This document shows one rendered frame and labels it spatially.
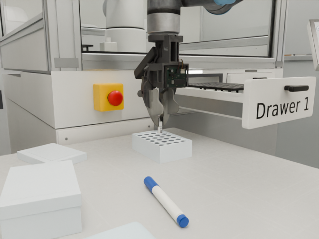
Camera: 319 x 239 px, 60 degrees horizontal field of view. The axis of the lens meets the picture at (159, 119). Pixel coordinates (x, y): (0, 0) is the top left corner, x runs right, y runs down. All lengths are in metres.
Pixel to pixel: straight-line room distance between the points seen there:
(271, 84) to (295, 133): 2.02
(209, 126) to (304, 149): 1.71
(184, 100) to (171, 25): 0.26
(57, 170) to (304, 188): 0.39
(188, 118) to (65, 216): 0.68
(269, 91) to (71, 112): 0.49
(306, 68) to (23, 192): 2.44
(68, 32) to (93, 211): 0.48
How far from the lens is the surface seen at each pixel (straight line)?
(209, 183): 0.49
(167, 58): 0.61
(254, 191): 0.48
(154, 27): 0.63
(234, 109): 0.68
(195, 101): 0.77
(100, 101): 0.73
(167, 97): 0.68
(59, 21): 0.75
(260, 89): 0.66
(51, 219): 0.36
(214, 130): 1.07
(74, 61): 0.75
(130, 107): 0.83
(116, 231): 0.29
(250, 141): 1.27
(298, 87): 0.73
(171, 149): 0.58
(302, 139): 2.67
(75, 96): 0.75
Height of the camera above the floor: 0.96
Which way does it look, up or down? 11 degrees down
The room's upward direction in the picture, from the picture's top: straight up
